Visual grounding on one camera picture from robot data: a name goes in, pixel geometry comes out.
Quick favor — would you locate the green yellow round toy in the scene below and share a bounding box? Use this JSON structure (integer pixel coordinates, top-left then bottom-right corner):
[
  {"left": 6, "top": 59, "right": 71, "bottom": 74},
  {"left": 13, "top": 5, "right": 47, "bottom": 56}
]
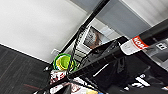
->
[{"left": 52, "top": 52, "right": 78, "bottom": 73}]

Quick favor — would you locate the black bag with white print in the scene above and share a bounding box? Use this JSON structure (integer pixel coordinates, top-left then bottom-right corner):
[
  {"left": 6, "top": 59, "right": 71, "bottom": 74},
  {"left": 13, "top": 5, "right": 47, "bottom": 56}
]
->
[{"left": 79, "top": 39, "right": 168, "bottom": 94}]

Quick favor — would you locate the white and red snack bag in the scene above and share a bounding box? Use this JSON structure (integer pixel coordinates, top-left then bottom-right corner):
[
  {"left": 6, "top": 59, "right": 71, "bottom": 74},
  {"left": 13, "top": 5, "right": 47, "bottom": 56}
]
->
[{"left": 49, "top": 69, "right": 84, "bottom": 94}]

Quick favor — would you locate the black wire shelf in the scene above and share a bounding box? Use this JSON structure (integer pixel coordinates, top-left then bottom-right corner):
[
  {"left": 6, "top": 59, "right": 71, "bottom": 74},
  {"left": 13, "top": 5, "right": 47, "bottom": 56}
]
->
[{"left": 32, "top": 0, "right": 168, "bottom": 94}]

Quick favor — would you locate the small white wall socket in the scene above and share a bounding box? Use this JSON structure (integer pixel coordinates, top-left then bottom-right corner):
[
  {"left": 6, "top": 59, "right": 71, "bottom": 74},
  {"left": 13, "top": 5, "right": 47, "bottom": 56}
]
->
[{"left": 50, "top": 48, "right": 61, "bottom": 55}]

